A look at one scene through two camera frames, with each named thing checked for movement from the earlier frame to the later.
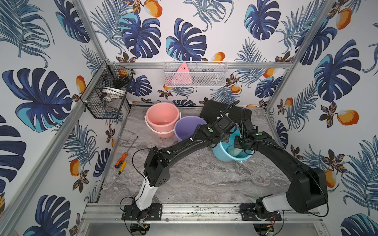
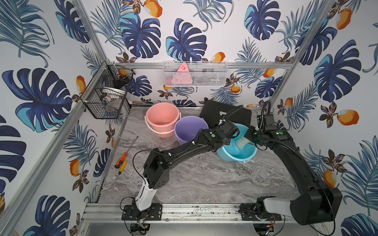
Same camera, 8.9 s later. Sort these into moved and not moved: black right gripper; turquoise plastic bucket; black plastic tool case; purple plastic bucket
Moved: black right gripper
Not moved: purple plastic bucket; turquoise plastic bucket; black plastic tool case
